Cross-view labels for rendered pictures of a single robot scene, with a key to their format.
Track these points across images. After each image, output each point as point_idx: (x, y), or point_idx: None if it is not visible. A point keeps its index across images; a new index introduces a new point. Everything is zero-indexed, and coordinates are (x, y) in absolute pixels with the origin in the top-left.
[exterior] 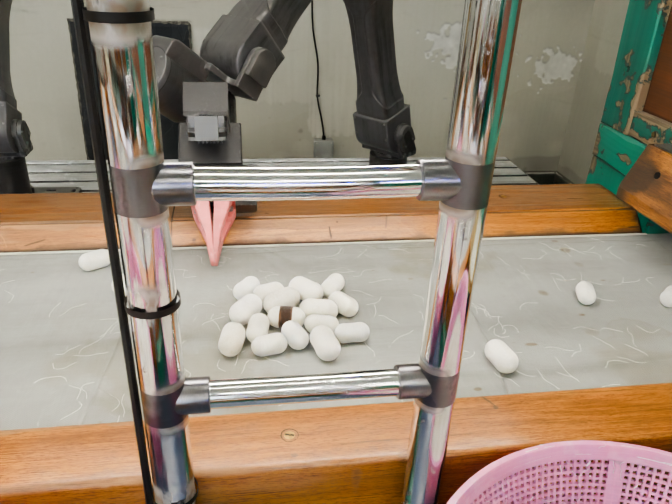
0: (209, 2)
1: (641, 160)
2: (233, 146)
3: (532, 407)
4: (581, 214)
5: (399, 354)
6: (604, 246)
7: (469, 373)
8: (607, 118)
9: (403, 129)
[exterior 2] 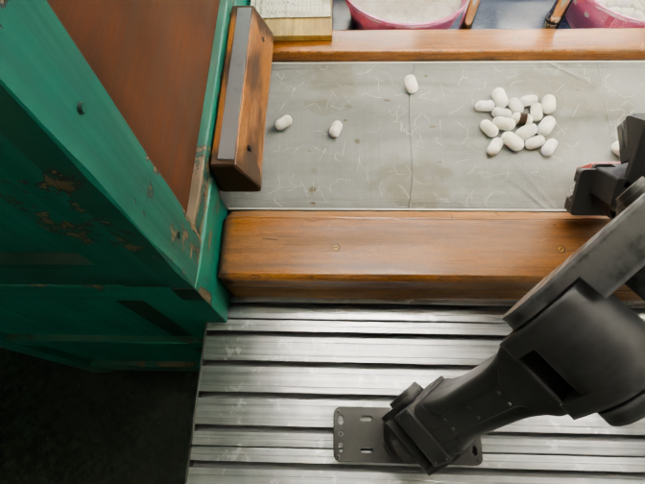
0: None
1: (244, 167)
2: (611, 171)
3: (416, 42)
4: (279, 215)
5: (459, 98)
6: (277, 192)
7: (426, 84)
8: (194, 274)
9: (414, 383)
